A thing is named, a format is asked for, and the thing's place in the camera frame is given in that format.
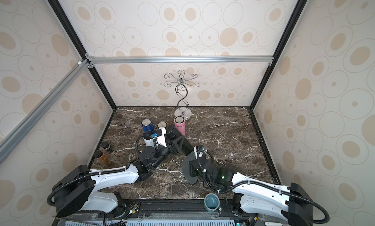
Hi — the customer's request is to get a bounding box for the blue thermos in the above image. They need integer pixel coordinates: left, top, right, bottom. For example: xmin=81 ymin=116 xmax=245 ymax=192
xmin=141 ymin=119 xmax=154 ymax=132

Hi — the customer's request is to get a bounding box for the silver wire cup stand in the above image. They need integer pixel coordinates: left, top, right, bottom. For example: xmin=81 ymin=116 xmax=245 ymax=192
xmin=163 ymin=69 xmax=201 ymax=120

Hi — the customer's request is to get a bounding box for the grey wiping cloth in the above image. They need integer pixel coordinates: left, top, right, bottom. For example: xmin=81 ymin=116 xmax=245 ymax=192
xmin=181 ymin=152 xmax=198 ymax=185

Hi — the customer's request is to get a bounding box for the white thermos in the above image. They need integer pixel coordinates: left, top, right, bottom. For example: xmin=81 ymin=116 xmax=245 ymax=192
xmin=143 ymin=130 xmax=156 ymax=148

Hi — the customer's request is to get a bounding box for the teal ceramic mug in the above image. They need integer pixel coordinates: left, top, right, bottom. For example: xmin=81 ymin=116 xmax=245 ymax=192
xmin=204 ymin=193 xmax=220 ymax=212

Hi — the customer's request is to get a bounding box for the gold thermos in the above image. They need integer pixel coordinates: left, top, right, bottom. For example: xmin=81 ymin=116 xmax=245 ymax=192
xmin=157 ymin=121 xmax=168 ymax=129

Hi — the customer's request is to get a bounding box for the horizontal aluminium rail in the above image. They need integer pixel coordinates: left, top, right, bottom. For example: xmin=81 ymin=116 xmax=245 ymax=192
xmin=89 ymin=56 xmax=273 ymax=64

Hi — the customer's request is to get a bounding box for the pink thermos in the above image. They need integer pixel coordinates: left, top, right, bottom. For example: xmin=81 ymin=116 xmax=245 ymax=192
xmin=174 ymin=116 xmax=186 ymax=136

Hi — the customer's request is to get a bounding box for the left diagonal aluminium rail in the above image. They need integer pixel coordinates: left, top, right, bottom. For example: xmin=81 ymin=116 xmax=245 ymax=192
xmin=1 ymin=60 xmax=88 ymax=163

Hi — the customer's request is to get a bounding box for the black thermos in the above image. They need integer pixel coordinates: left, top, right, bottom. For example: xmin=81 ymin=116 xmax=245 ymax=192
xmin=165 ymin=125 xmax=193 ymax=156

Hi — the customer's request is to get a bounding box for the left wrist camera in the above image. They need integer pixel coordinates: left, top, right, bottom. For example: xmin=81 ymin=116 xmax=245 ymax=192
xmin=152 ymin=127 xmax=167 ymax=147

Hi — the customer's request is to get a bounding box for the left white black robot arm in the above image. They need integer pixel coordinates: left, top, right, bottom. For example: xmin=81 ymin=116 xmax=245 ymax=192
xmin=46 ymin=135 xmax=193 ymax=218

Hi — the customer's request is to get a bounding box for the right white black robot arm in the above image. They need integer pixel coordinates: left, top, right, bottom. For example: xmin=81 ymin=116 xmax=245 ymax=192
xmin=181 ymin=148 xmax=330 ymax=226

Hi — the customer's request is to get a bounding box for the amber spice jar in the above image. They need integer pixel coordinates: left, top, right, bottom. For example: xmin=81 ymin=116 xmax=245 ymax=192
xmin=94 ymin=150 xmax=110 ymax=166

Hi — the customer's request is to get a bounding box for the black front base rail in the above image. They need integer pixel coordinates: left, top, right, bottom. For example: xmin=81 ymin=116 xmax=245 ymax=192
xmin=52 ymin=199 xmax=302 ymax=226

